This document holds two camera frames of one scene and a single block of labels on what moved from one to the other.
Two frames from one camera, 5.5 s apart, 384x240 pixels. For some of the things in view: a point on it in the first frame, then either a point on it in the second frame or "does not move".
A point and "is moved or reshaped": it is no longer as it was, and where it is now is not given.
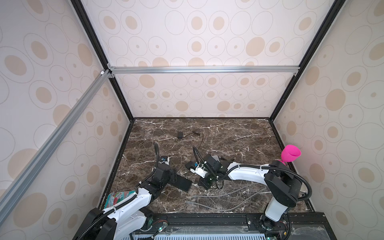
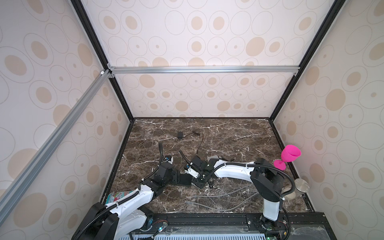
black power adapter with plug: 190,164 is moved or reshaped
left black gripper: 173,177 does not move
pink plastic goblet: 289,153 does not move
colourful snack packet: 113,197 does not move
